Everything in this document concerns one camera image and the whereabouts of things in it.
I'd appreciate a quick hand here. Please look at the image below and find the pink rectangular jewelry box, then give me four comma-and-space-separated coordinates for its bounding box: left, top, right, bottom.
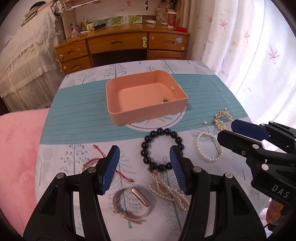
106, 70, 189, 126

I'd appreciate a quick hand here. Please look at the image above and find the tree print tablecloth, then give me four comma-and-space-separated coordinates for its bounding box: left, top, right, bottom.
35, 60, 268, 240

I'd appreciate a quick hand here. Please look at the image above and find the white lace cover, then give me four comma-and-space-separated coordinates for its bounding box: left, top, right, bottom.
1, 1, 66, 112

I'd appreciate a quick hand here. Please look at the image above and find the pink band smart watch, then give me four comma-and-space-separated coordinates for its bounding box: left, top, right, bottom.
112, 186, 151, 225

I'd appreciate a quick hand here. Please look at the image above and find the pink blanket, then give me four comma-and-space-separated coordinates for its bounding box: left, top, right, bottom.
1, 108, 49, 235

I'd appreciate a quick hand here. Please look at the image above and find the white floral curtain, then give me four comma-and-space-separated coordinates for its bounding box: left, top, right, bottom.
182, 1, 295, 127

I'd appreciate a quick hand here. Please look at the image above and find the white pearl bracelet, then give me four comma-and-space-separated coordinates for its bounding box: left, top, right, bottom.
196, 131, 224, 162

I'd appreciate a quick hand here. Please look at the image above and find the red white paper cup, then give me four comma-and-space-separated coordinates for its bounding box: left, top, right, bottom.
167, 11, 177, 28

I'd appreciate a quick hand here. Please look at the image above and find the red string bracelet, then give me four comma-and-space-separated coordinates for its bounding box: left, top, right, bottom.
81, 144, 135, 183

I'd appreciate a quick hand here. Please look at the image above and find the long pearl necklace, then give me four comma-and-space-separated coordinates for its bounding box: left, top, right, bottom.
147, 170, 190, 212

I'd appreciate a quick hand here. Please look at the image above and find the small red box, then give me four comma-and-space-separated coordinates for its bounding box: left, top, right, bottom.
175, 26, 187, 33

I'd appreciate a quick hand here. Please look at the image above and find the patterned beige pouch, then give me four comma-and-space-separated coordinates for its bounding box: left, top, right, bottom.
156, 8, 168, 25

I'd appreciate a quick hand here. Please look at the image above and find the right hand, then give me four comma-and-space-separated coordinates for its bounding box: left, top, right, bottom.
266, 200, 284, 225

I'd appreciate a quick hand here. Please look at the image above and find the wooden desk with drawers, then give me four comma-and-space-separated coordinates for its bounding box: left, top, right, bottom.
55, 24, 190, 74

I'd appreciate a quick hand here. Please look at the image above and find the gold leaf hair comb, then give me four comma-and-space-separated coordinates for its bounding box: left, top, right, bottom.
212, 108, 234, 131

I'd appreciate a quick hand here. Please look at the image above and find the black bead bracelet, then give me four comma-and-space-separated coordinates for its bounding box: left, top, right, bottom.
140, 127, 185, 172

